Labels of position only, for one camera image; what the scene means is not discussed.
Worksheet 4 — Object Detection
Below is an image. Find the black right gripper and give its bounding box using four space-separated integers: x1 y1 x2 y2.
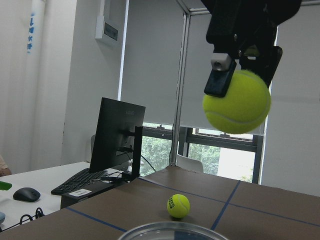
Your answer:
202 0 302 98

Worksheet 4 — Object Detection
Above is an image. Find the yellow tennis ball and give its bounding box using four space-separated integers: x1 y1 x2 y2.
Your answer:
202 70 271 134
167 194 191 219

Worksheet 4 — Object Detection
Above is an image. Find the grey roller blind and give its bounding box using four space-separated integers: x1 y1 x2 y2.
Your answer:
179 7 278 136

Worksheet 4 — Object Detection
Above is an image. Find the white chair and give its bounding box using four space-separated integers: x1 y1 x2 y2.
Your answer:
176 154 204 173

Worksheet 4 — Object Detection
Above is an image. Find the black computer monitor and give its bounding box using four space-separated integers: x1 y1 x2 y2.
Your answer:
89 97 146 181

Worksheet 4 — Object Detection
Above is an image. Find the black keyboard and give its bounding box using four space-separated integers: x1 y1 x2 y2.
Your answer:
50 168 108 196

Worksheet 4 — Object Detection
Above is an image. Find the black computer mouse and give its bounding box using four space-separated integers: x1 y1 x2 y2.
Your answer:
13 187 41 203

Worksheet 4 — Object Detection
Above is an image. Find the seated person beige shirt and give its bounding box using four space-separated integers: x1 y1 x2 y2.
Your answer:
0 155 12 177

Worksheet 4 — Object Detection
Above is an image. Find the aluminium frame post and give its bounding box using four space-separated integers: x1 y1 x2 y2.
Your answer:
169 0 320 167

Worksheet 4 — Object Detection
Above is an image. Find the green handled reacher grabber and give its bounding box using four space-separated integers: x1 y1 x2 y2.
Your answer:
0 181 12 191

